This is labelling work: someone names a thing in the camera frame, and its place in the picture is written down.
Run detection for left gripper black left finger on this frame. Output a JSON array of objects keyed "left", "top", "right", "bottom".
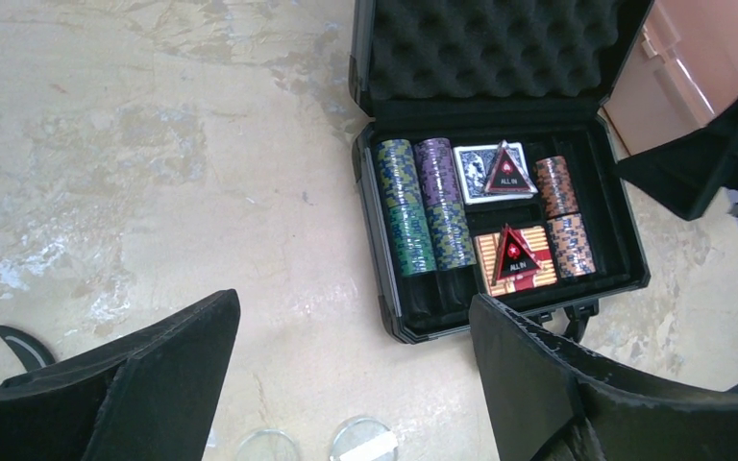
[{"left": 0, "top": 289, "right": 240, "bottom": 460}]

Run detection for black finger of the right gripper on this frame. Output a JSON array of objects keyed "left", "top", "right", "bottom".
[{"left": 615, "top": 98, "right": 738, "bottom": 221}]

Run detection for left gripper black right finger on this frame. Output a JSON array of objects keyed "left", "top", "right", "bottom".
[{"left": 469, "top": 295, "right": 738, "bottom": 460}]

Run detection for clear acrylic disc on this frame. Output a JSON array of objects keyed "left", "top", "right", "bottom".
[{"left": 234, "top": 428, "right": 302, "bottom": 461}]

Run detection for orange blue chip stack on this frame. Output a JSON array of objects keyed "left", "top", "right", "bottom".
[{"left": 548, "top": 213, "right": 597, "bottom": 279}]

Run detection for orange black chip stack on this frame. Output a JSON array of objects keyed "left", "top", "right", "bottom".
[{"left": 534, "top": 156, "right": 579, "bottom": 218}]

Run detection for yellow blue chip stack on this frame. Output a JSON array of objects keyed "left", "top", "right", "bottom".
[{"left": 425, "top": 201, "right": 476, "bottom": 271}]

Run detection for purple black chip stack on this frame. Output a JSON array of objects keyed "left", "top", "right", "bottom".
[{"left": 413, "top": 137, "right": 462, "bottom": 206}]

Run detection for black poker set case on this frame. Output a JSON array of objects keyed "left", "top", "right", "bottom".
[{"left": 349, "top": 1, "right": 652, "bottom": 344}]

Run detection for pink plastic storage box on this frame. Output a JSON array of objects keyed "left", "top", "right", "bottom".
[{"left": 605, "top": 0, "right": 738, "bottom": 155}]

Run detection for black pliers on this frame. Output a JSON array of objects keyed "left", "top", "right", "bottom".
[{"left": 0, "top": 325, "right": 58, "bottom": 372}]

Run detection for triangular all-in button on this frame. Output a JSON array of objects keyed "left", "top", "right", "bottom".
[
  {"left": 484, "top": 140, "right": 537, "bottom": 196},
  {"left": 492, "top": 226, "right": 541, "bottom": 284}
]

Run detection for red card deck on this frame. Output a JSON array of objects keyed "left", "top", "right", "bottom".
[{"left": 473, "top": 226, "right": 557, "bottom": 297}]

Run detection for green blue chip stack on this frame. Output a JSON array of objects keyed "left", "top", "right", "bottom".
[{"left": 388, "top": 204, "right": 437, "bottom": 277}]

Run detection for blue card deck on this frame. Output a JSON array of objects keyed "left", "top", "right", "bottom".
[{"left": 453, "top": 144, "right": 537, "bottom": 205}]

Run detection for yellow blue chips in case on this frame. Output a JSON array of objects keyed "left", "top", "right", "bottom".
[{"left": 375, "top": 139, "right": 423, "bottom": 207}]

